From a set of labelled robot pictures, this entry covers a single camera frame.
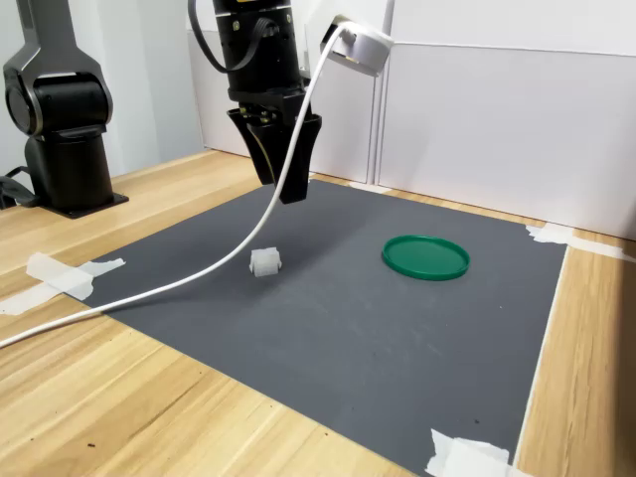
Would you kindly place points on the small white plastic terminal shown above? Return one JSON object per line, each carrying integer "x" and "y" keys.
{"x": 265, "y": 262}

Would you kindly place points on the round green lid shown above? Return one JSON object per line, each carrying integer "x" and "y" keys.
{"x": 425, "y": 256}

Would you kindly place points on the white partition board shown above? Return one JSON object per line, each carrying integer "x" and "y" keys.
{"x": 497, "y": 139}
{"x": 343, "y": 124}

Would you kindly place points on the white tape strip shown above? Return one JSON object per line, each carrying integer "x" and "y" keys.
{"x": 549, "y": 233}
{"x": 109, "y": 266}
{"x": 59, "y": 278}
{"x": 467, "y": 459}
{"x": 372, "y": 189}

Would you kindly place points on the dark grey mat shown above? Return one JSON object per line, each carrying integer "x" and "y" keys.
{"x": 348, "y": 348}

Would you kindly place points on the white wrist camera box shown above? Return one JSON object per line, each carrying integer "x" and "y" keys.
{"x": 365, "y": 47}

